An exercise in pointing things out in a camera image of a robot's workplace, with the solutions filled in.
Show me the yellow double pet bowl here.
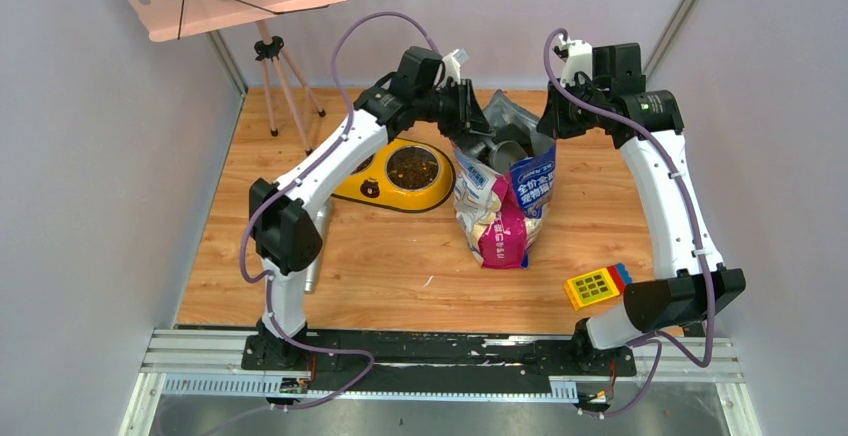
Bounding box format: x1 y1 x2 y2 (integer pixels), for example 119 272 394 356
333 138 456 213

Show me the cat food bag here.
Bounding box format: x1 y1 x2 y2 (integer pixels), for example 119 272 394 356
452 90 557 269

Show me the silver metal scoop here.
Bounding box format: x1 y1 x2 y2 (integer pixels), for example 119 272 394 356
470 139 529 174

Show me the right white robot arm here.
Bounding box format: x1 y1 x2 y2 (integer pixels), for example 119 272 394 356
537 34 746 374

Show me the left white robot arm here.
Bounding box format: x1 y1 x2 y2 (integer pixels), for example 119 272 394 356
243 46 492 369

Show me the silver toy microphone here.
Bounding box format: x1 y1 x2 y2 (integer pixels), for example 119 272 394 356
303 197 334 294

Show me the yellow toy block calculator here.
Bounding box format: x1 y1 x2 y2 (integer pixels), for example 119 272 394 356
563 263 633 311

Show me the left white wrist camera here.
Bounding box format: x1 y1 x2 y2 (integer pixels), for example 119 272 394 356
442 48 469 84

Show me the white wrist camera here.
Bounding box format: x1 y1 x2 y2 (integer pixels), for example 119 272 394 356
442 48 469 84
554 35 593 86

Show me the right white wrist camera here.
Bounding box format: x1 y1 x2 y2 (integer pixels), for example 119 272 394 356
554 35 593 86

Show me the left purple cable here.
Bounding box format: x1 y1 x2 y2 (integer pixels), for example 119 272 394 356
238 11 441 410

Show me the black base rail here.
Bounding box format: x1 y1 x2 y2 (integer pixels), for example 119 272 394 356
241 329 636 389

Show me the grey slotted cable duct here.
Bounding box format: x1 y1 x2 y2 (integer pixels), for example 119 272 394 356
161 367 579 403

